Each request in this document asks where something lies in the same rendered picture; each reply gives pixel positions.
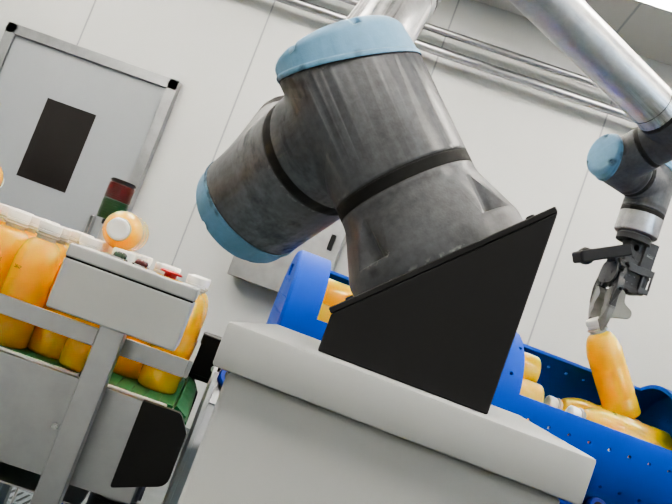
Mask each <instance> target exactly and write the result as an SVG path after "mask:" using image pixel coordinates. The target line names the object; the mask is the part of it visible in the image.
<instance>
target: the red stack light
mask: <svg viewBox="0 0 672 504"><path fill-rule="evenodd" d="M134 194H135V190H134V189H132V188H130V187H127V186H125V185H122V184H120V183H117V182H114V181H109V184H108V187H107V189H106V192H105V194H104V196H105V197H108V198H111V199H114V200H116V201H119V202H121V203H124V204H126V205H128V206H129V205H130V203H131V201H132V199H133V196H134Z"/></svg>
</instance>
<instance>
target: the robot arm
mask: <svg viewBox="0 0 672 504"><path fill-rule="evenodd" d="M441 1H442V0H360V1H359V2H358V4H357V5H356V6H355V8H354V9H353V10H352V12H351V13H350V14H349V16H348V17H347V18H346V19H345V20H341V21H338V22H335V23H332V24H330V25H327V26H325V27H322V28H320V29H318V30H316V31H314V32H312V33H310V34H308V35H306V36H304V37H303V38H301V39H300V40H298V41H297V42H296V44H295V45H292V46H290V47H289V48H288V49H286V50H285V51H284V52H283V54H282V55H281V56H280V57H279V59H278V61H277V63H276V66H275V73H276V76H277V78H276V80H277V83H278V84H279V85H280V86H281V89H282V91H283V93H284V94H282V95H279V96H276V97H274V98H272V99H270V100H268V101H267V102H266V103H265V104H264V105H263V106H262V107H261V108H260V109H259V111H258V112H257V113H256V114H255V116H254V117H253V118H252V120H251V121H250V122H249V123H248V125H247V126H246V127H245V129H244V130H243V131H242V132H241V134H240V135H239V136H238V137H237V139H236V140H235V141H234V142H233V143H232V144H231V145H230V147H229V148H228V149H227V150H226V151H225V152H224V153H223V154H222V155H220V156H219V157H218V158H217V159H216V160H215V161H213V162H211V163H210V164H209V165H208V167H207V168H206V170H205V172H204V173H203V175H202V176H201V177H200V179H199V182H198V184H197V188H196V204H197V209H198V212H199V215H200V218H201V220H202V221H203V222H204V223H205V225H206V229H207V231H208V232H209V233H210V235H211V236H212V237H213V238H214V240H215V241H216V242H217V243H218V244H219V245H220V246H221V247H223V248H224V249H225V250H226V251H228V252H229V253H231V254H232V255H234V256H236V257H238V258H240V259H242V260H247V261H249V262H252V263H269V262H272V261H275V260H277V259H279V258H281V257H285V256H287V255H289V254H291V253H292V252H293V251H294V250H295V249H296V248H298V247H299V246H301V245H302V244H304V243H305V242H307V241H308V240H310V239H311V238H313V237H314V236H316V235H317V234H319V233H320V232H322V231H323V230H325V229H326V228H327V227H329V226H330V225H332V224H333V223H335V222H336V221H338V220H339V219H340V220H341V222H342V225H343V227H344V229H345V233H346V245H347V259H348V274H349V286H350V289H351V292H352V294H353V296H356V295H358V294H360V293H363V292H365V291H367V290H369V289H371V288H374V287H376V286H378V285H380V284H383V283H385V282H387V281H389V280H392V279H394V278H396V277H398V276H400V275H403V274H405V273H407V272H409V271H412V270H414V269H416V268H418V267H421V266H423V265H425V264H427V263H429V262H432V261H434V260H436V259H438V258H441V257H443V256H445V255H447V254H450V253H452V252H454V251H456V250H458V249H461V248H463V247H465V246H467V245H470V244H472V243H474V242H476V241H479V240H481V239H483V238H485V237H487V236H490V235H492V234H494V233H496V232H499V231H501V230H503V229H505V228H508V227H510V226H512V225H514V224H516V223H519V222H521V221H523V219H522V217H521V215H520V213H519V211H518V210H517V209H516V207H514V206H513V205H512V204H511V203H510V202H509V201H508V200H507V199H506V198H505V197H504V196H503V195H502V194H501V193H500V192H499V191H498V190H497V189H496V188H495V187H494V186H492V185H491V184H490V183H489V182H488V181H487V180H486V179H485V178H484V177H483V176H482V175H481V174H480V173H479V172H478V171H477V169H476V168H475V166H474V164H473V162H472V160H471V158H470V156H469V154H468V152H467V150H466V147H465V145H464V143H463V141H462V139H461V137H460V135H459V133H458V131H457V129H456V127H455V125H454V123H453V121H452V118H451V116H450V114H449V112H448V110H447V108H446V106H445V104H444V102H443V100H442V98H441V96H440V94H439V92H438V89H437V87H436V85H435V83H434V81H433V79H432V77H431V75H430V73H429V71H428V69H427V67H426V65H425V63H424V60H423V58H422V56H421V55H422V53H421V51H420V50H419V49H418V48H416V46H415V44H414V42H415V41H416V39H417V37H418V36H419V34H420V32H421V30H422V29H423V27H424V25H425V24H426V22H427V21H428V20H429V19H430V18H431V16H432V15H433V13H434V11H435V10H436V8H437V6H438V5H439V3H440V2H441ZM509 1H510V2H511V3H512V4H513V5H514V6H515V7H516V8H517V9H518V10H519V11H520V12H521V13H522V14H523V15H524V16H525V17H526V18H527V19H528V20H529V21H530V22H532V23H533V24H534V25H535V26H536V27H537V28H538V29H539V30H540V31H541V32H542V33H543V34H544V35H545V36H546V37H547V38H548V39H549V40H550V41H551V42H552V43H553V44H554V45H555V46H556V47H557V48H558V49H559V50H560V51H561V52H563V53H564V54H565V55H566V56H567V57H568V58H569V59H570V60H571V61H572V62H573V63H574V64H575V65H576V66H577V67H578V68H579V69H580V70H581V71H582V72H583V73H584V74H585V75H586V76H587V77H588V78H589V79H590V80H591V81H593V82H594V83H595V84H596V85H597V86H598V87H599V88H600V89H601V90H602V91H603V92H604V93H605V94H606V95H607V96H608V97H609V98H610V99H611V100H612V101H613V102H614V103H615V104H616V105H617V106H618V107H619V108H620V109H621V110H623V111H624V112H625V113H626V114H627V115H628V116H629V117H630V118H631V119H632V120H633V121H634V122H635V123H636V124H637V126H638V127H636V128H635V129H633V130H632V131H630V132H628V133H626V134H625V135H623V136H621V137H620V136H619V135H617V134H612V133H609V134H605V135H603V136H601V137H599V138H598V139H597V140H596V141H595V142H594V143H593V144H592V146H591V148H590V149H589V152H588V155H587V160H586V163H587V168H588V170H589V172H590V173H591V174H592V175H594V176H595V177H596V178H597V179H598V180H599V181H603V182H604V183H606V184H607V185H609V186H610V187H612V188H614V189H615V190H617V191H618V192H620V193H621V194H623V195H624V199H623V202H622V205H621V208H620V212H619V214H618V217H617V220H616V223H615V226H614V229H615V231H616V232H617V234H616V237H615V238H616V239H617V240H618V241H620V242H622V243H623V244H622V245H616V246H609V247H602V248H595V249H591V248H589V247H583V248H581V249H579V250H578V251H575V252H573V253H572V259H573V262H574V263H580V264H584V265H588V264H590V263H592V262H593V261H595V260H602V259H607V261H606V262H605V263H604V264H603V266H602V268H601V270H600V272H599V275H598V277H597V279H596V281H595V283H594V286H593V289H592V293H591V297H590V305H589V311H588V319H590V318H594V317H599V318H598V323H599V327H600V330H602V331H603V330H604V329H605V327H606V326H607V324H608V322H609V320H610V318H618V319H629V318H630V317H631V314H632V312H631V310H630V309H629V308H628V307H627V306H626V304H625V297H626V295H629V296H643V295H645V296H647V295H648V292H649V289H650V286H651V283H652V280H653V278H654V275H655V272H653V271H651V270H652V267H653V264H654V261H655V258H656V256H657V253H658V250H659V247H660V246H657V245H655V244H653V243H651V242H655V241H657V240H658V237H659V234H660V231H661V228H662V225H663V222H664V218H665V216H666V213H667V210H668V207H669V204H670V201H671V198H672V90H671V88H670V87H669V86H668V85H667V84H666V83H665V82H664V81H663V80H662V79H661V78H660V77H659V76H658V75H657V74H656V73H655V72H654V71H653V70H652V69H651V68H650V67H649V66H648V65H647V64H646V63H645V62H644V61H643V60H642V59H641V58H640V57H639V56H638V55H637V54H636V53H635V52H634V51H633V50H632V49H631V48H630V46H629V45H628V44H627V43H626V42H625V41H624V40H623V39H622V38H621V37H620V36H619V35H618V34H617V33H616V32H615V31H614V30H613V29H612V28H611V27H610V26H609V25H608V24H607V23H606V22H605V21H604V20H603V19H602V18H601V17H600V16H599V15H598V14H597V13H596V12H595V11H594V10H593V9H592V8H591V7H590V6H589V5H588V3H587V2H586V1H585V0H509ZM649 278H651V279H650V282H649V285H648V288H647V290H645V289H646V286H647V284H648V281H649ZM606 287H610V288H609V289H606Z"/></svg>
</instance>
